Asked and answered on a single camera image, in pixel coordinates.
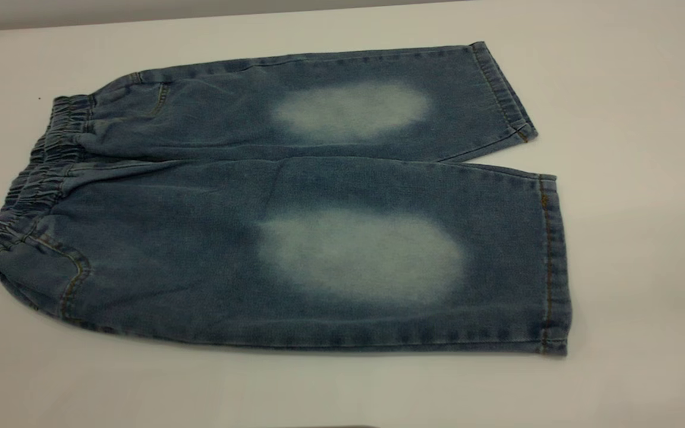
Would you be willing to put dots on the blue denim jeans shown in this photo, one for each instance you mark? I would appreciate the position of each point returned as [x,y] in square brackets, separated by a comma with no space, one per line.
[200,238]

